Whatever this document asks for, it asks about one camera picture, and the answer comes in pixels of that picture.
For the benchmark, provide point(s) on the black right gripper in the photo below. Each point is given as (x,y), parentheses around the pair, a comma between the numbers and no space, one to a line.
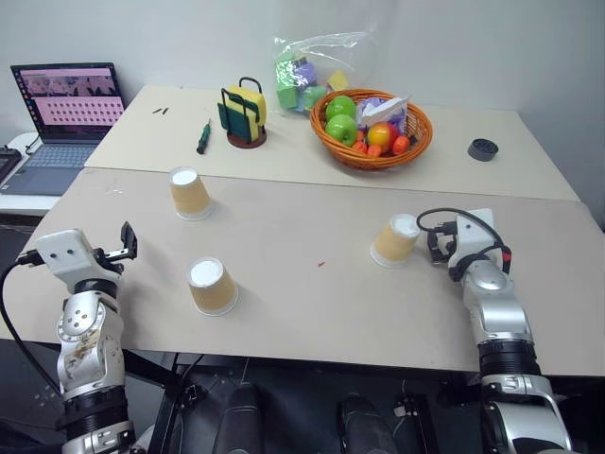
(451,241)

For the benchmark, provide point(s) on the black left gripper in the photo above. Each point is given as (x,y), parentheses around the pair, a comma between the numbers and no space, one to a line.
(108,265)

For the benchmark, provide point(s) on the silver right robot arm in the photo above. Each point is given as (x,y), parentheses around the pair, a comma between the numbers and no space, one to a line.
(501,326)

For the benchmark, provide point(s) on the brown paper cup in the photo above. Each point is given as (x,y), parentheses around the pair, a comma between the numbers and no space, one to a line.
(393,243)
(212,288)
(190,196)

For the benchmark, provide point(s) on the orange wicker basket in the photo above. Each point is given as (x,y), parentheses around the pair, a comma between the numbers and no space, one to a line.
(378,158)

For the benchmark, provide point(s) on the black round cap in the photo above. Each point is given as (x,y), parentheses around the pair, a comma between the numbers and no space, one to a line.
(483,150)

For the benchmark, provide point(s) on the orange toy carrot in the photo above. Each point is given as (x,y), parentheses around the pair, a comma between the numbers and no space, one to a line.
(402,144)
(368,149)

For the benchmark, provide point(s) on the grey open laptop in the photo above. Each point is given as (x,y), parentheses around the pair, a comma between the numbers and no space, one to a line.
(57,142)

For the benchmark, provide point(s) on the red yellow toy apple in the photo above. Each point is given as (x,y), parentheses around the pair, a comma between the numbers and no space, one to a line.
(382,136)

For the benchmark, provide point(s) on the small dark screw bits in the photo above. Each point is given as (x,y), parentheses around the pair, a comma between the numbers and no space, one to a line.
(161,111)

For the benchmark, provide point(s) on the purple plastic wrapper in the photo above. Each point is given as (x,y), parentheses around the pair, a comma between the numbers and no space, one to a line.
(399,118)

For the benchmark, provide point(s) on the black handheld device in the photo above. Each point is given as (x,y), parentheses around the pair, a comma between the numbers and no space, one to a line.
(8,163)

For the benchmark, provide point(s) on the white tissue pack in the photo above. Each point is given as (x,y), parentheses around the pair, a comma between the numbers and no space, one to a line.
(380,113)

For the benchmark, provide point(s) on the green toy apple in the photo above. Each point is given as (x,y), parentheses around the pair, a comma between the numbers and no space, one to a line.
(341,107)
(341,130)

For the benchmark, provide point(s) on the green scouring pad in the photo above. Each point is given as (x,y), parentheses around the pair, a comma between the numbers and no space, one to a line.
(234,118)

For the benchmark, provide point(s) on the yellow sponge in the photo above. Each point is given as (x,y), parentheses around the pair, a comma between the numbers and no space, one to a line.
(247,101)

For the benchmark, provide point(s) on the dark rounded shape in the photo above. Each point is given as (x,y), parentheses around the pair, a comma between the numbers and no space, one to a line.
(366,425)
(241,416)

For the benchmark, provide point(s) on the clear bag of foam blocks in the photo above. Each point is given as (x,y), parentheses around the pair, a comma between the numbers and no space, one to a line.
(302,80)

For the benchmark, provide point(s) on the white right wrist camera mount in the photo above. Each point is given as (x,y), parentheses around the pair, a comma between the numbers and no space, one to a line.
(472,232)

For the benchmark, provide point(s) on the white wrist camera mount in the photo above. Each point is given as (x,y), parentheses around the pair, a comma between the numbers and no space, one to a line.
(63,253)
(472,232)

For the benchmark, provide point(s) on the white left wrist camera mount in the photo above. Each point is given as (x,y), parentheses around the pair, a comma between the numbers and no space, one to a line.
(63,253)

